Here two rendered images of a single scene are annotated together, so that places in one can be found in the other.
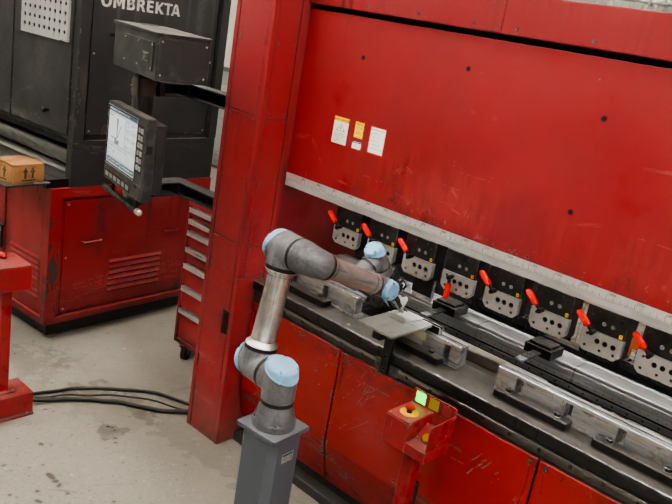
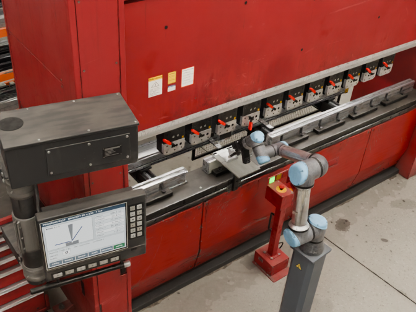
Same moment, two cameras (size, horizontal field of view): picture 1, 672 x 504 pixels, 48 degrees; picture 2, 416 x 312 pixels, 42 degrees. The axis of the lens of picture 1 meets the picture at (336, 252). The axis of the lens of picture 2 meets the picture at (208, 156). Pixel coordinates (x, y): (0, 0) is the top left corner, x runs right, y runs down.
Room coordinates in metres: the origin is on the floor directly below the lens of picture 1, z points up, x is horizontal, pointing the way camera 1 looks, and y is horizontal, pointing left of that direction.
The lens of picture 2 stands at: (2.57, 2.49, 3.07)
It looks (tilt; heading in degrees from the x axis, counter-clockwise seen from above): 36 degrees down; 280
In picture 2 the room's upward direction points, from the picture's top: 5 degrees clockwise
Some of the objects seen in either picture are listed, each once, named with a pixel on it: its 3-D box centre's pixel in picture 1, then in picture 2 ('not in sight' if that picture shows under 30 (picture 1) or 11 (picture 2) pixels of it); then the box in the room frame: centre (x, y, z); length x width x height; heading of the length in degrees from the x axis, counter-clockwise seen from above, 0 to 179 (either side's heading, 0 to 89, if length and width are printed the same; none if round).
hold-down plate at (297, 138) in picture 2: (531, 407); (291, 141); (2.54, -0.80, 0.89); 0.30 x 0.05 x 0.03; 50
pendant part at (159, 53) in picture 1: (152, 125); (73, 202); (3.41, 0.91, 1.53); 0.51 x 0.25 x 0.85; 38
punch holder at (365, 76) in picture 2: not in sight; (366, 69); (2.08, -1.42, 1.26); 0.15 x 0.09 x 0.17; 50
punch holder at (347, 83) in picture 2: not in sight; (349, 75); (2.21, -1.27, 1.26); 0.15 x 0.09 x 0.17; 50
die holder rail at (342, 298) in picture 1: (321, 287); (151, 187); (3.34, 0.04, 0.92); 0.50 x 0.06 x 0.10; 50
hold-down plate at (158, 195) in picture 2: (304, 292); (150, 199); (3.32, 0.11, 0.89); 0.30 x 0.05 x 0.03; 50
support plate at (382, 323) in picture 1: (395, 323); (236, 162); (2.87, -0.28, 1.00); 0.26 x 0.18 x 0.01; 140
